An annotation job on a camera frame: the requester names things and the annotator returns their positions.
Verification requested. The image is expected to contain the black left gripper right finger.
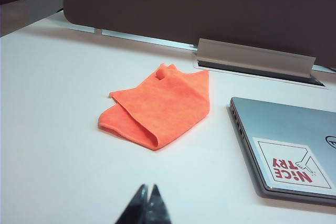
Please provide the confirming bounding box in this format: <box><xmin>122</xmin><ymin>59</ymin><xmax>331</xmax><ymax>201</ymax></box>
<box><xmin>143</xmin><ymin>183</ymin><xmax>173</xmax><ymax>224</ymax></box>

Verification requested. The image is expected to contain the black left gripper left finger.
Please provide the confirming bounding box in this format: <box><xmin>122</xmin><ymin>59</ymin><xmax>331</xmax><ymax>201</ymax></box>
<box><xmin>114</xmin><ymin>183</ymin><xmax>150</xmax><ymax>224</ymax></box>

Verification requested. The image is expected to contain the orange microfibre rag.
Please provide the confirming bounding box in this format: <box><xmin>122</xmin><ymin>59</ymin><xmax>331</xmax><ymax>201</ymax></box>
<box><xmin>98</xmin><ymin>62</ymin><xmax>211</xmax><ymax>153</ymax></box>

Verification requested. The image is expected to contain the silver laptop with sticker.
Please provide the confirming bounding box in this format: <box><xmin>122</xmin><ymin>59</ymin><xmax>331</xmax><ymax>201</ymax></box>
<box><xmin>227</xmin><ymin>96</ymin><xmax>336</xmax><ymax>200</ymax></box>

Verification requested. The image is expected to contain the grey fabric desk divider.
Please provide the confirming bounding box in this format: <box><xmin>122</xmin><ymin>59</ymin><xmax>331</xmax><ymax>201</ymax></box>
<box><xmin>61</xmin><ymin>0</ymin><xmax>336</xmax><ymax>69</ymax></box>

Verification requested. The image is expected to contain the silver cable tray flap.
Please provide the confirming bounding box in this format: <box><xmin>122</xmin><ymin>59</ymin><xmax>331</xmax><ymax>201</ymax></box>
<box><xmin>196</xmin><ymin>38</ymin><xmax>316</xmax><ymax>79</ymax></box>

